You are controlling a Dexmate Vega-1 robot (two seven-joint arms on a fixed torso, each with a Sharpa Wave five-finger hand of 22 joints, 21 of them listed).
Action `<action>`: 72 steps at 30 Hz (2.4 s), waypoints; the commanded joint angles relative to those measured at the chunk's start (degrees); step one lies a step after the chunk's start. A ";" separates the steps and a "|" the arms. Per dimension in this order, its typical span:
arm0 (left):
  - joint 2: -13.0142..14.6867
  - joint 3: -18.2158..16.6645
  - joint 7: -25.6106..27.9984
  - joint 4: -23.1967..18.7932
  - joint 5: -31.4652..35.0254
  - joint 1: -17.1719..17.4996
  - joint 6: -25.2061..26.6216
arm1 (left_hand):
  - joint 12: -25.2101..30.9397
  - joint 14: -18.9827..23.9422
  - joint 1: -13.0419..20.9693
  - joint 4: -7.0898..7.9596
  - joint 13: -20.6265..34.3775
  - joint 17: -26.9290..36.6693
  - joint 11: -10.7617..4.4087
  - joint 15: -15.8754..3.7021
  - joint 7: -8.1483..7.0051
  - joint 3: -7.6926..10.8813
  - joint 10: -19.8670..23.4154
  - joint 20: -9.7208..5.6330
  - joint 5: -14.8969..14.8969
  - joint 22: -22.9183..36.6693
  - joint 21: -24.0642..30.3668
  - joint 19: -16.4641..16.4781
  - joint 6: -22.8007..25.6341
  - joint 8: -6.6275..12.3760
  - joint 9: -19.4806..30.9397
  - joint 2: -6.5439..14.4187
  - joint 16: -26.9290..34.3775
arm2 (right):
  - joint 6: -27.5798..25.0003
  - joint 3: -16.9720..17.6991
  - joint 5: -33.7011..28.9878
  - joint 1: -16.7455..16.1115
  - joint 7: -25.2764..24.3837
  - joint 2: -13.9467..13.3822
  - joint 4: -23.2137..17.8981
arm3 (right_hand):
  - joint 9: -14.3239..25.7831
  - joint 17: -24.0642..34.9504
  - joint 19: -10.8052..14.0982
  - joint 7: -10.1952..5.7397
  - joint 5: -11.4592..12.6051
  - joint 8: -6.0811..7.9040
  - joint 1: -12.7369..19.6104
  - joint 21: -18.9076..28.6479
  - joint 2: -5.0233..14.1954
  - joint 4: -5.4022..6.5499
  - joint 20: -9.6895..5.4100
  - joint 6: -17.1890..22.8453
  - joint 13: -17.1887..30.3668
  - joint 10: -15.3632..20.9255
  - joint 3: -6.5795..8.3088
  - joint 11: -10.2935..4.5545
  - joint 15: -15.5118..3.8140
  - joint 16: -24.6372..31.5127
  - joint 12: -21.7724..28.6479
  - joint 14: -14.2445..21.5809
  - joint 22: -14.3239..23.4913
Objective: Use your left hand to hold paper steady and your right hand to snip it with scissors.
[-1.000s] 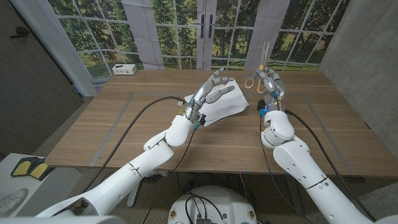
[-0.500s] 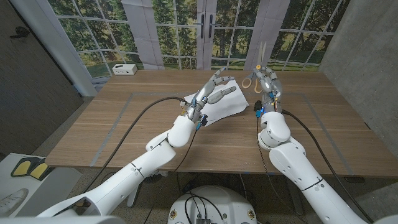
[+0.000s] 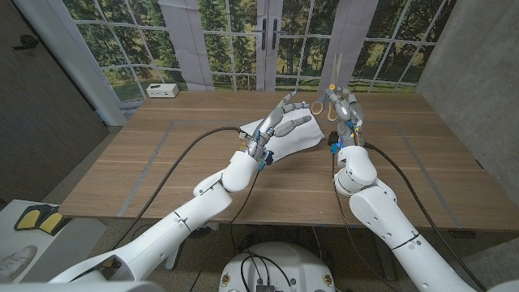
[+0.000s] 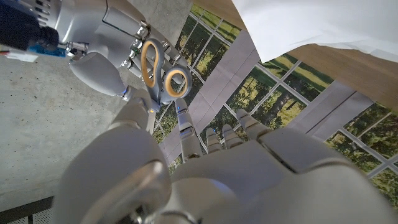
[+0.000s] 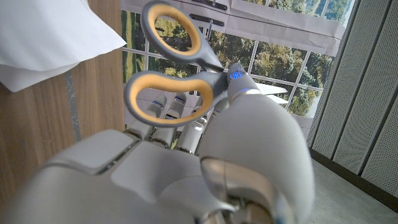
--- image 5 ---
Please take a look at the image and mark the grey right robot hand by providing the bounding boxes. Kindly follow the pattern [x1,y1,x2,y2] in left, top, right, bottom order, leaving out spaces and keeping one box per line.
[0,62,315,224]

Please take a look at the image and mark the grey orange handled scissors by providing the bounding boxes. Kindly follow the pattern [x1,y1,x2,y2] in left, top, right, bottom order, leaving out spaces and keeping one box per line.
[123,0,289,128]

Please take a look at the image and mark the printed window forest backdrop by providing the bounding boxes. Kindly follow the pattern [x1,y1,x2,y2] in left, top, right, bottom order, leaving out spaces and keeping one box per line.
[119,0,356,147]

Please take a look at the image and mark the grey tape outline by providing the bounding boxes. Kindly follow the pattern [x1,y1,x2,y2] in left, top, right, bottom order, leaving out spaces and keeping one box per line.
[63,70,83,142]

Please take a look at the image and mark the white paper sheet underneath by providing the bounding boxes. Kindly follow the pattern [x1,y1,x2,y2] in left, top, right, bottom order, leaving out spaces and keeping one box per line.
[0,62,79,93]

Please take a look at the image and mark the large white paper sheet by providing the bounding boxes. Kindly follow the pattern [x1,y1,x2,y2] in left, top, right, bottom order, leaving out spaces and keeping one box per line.
[0,0,127,73]

